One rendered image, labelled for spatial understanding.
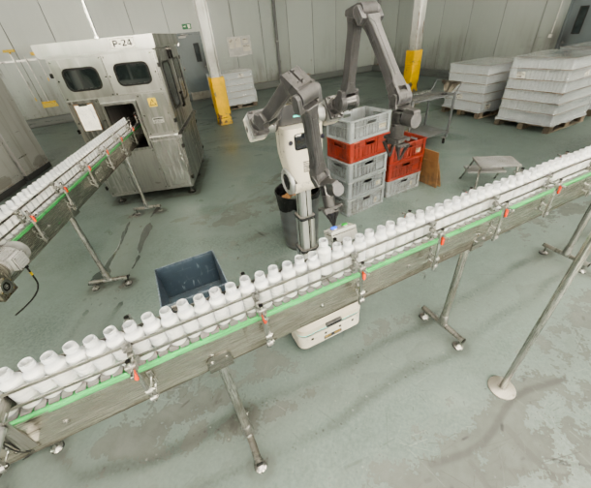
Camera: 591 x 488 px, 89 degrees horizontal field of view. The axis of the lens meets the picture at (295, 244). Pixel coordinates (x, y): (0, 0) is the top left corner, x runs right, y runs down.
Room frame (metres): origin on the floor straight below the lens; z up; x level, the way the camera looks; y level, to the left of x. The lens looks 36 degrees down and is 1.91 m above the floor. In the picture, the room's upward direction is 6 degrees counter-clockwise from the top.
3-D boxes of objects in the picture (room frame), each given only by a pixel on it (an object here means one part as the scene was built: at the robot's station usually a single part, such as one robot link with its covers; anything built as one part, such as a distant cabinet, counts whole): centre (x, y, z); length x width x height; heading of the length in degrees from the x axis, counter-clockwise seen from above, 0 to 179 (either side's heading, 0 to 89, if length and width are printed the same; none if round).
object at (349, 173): (3.41, -0.83, 0.55); 0.61 x 0.41 x 0.22; 120
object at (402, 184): (3.78, -1.43, 0.11); 0.61 x 0.41 x 0.22; 116
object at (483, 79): (7.25, -4.56, 0.50); 1.23 x 1.05 x 1.00; 112
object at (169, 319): (0.72, 0.47, 1.08); 0.06 x 0.06 x 0.17
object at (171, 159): (4.93, 2.09, 1.00); 1.60 x 1.30 x 2.00; 5
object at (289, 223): (2.69, -0.07, 0.32); 0.45 x 0.45 x 0.64
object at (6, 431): (0.44, 0.92, 0.96); 0.23 x 0.10 x 0.27; 23
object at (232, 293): (0.82, 0.26, 1.08); 0.06 x 0.06 x 0.17
